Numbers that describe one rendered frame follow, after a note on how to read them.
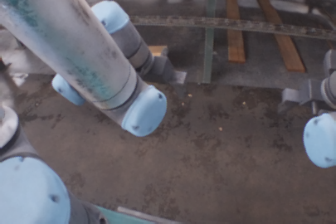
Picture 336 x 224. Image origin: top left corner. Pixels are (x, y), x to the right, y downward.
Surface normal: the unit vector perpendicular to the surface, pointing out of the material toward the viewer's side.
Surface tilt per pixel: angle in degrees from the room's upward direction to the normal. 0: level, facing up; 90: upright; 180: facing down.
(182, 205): 0
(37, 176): 8
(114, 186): 0
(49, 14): 93
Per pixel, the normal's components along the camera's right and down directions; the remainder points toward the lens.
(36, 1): 0.69, 0.53
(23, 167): 0.04, -0.63
